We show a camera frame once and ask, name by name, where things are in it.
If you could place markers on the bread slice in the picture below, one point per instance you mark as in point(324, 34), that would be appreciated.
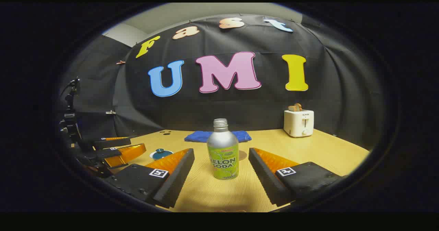
point(295, 107)

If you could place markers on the black backdrop cloth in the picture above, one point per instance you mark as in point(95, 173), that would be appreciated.
point(240, 111)

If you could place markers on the round brown coaster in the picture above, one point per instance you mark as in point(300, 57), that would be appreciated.
point(243, 155)

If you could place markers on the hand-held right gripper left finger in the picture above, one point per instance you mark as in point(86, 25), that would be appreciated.
point(178, 176)

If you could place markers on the blue towel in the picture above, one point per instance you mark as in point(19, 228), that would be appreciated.
point(197, 136)

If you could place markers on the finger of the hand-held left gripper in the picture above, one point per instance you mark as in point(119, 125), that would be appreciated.
point(113, 143)
point(127, 154)

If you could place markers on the teal teacup lid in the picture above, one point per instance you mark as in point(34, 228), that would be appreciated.
point(160, 153)

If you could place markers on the pale teacup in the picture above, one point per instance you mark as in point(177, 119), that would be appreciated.
point(170, 154)

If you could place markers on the silver green water bottle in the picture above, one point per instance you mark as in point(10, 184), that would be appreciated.
point(223, 145)

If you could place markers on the white toaster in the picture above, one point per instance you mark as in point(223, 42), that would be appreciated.
point(298, 123)

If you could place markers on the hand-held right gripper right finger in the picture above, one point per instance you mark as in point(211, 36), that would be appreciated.
point(264, 179)

